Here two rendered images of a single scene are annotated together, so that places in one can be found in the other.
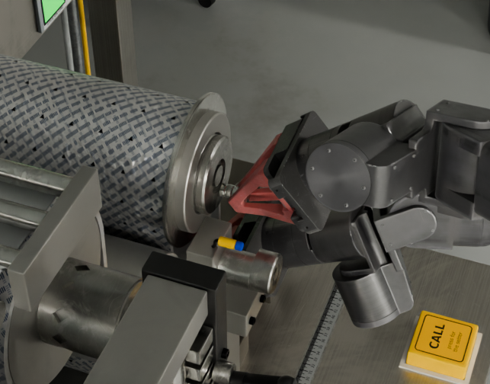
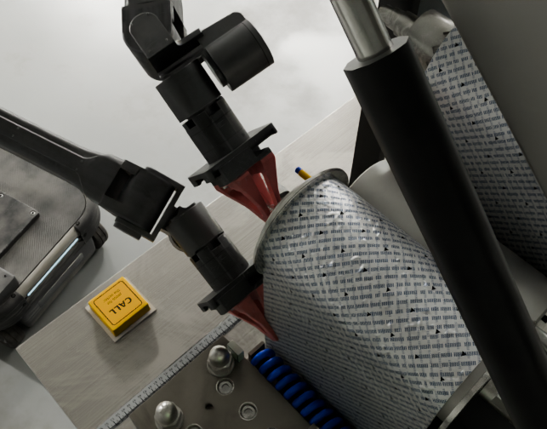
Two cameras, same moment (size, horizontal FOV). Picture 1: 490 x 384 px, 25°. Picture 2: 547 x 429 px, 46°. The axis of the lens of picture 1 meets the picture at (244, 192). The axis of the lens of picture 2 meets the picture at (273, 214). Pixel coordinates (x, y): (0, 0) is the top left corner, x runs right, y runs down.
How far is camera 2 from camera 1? 115 cm
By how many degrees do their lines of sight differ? 78
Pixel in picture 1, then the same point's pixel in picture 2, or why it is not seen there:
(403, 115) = (182, 64)
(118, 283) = (429, 18)
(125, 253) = (378, 191)
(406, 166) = (213, 29)
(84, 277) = (448, 26)
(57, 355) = not seen: hidden behind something
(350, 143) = (247, 27)
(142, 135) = (350, 199)
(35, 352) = not seen: hidden behind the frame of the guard
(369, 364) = (173, 320)
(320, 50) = not seen: outside the picture
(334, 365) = (196, 330)
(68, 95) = (400, 256)
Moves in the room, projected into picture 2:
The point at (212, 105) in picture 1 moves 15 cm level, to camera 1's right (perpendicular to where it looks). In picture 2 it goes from (277, 215) to (153, 165)
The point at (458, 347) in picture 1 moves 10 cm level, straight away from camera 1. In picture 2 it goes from (114, 292) to (64, 334)
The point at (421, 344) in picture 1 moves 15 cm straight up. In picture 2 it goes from (135, 304) to (116, 256)
